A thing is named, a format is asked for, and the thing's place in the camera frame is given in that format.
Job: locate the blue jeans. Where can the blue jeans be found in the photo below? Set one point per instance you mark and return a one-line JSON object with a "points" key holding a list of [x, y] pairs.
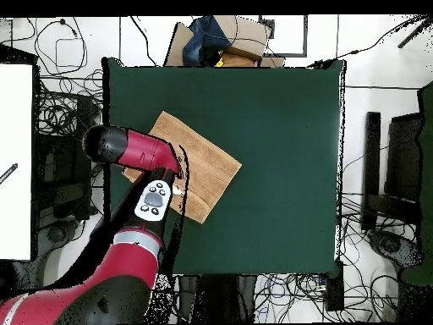
{"points": [[203, 40]]}

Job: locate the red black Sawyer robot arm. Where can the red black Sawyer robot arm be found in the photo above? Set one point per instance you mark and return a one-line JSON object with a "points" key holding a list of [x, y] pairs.
{"points": [[145, 152]]}

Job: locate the black striped tool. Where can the black striped tool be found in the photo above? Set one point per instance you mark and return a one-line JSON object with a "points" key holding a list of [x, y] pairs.
{"points": [[8, 173]]}

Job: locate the grey square floor frame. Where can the grey square floor frame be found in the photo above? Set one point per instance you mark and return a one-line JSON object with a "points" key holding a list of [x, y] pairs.
{"points": [[287, 55]]}

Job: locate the black power strip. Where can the black power strip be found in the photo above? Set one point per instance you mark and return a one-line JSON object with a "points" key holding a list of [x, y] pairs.
{"points": [[335, 291]]}

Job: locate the dark green covered furniture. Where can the dark green covered furniture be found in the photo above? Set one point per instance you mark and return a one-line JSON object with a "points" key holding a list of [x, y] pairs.
{"points": [[427, 203]]}

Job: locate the white board panel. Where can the white board panel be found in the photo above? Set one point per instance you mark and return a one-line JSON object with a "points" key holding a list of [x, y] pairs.
{"points": [[15, 152]]}

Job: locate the black equipment rack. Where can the black equipment rack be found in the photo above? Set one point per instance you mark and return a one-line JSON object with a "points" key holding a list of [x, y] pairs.
{"points": [[64, 176]]}

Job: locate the tan terry towel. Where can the tan terry towel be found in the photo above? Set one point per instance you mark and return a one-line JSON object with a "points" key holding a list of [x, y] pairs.
{"points": [[209, 162]]}

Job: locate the dark green table cloth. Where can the dark green table cloth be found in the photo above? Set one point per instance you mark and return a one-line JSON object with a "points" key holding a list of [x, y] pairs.
{"points": [[270, 101]]}

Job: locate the black upright bar stand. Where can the black upright bar stand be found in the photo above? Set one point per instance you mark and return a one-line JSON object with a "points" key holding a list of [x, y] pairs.
{"points": [[372, 152]]}

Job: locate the black chair base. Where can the black chair base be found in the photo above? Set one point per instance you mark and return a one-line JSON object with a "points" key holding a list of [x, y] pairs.
{"points": [[389, 245]]}

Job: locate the black rod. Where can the black rod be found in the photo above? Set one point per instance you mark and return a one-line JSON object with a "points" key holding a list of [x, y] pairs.
{"points": [[411, 37]]}

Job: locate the small yellow item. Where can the small yellow item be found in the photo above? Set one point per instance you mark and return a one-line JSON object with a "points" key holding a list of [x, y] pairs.
{"points": [[219, 62]]}

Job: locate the black box unit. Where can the black box unit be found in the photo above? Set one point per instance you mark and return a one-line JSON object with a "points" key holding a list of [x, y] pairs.
{"points": [[404, 155]]}

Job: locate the grey chair base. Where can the grey chair base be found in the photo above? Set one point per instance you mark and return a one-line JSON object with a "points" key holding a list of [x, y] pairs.
{"points": [[55, 233]]}

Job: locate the brown cardboard box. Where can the brown cardboard box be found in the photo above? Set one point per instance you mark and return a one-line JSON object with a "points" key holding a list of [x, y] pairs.
{"points": [[247, 34]]}

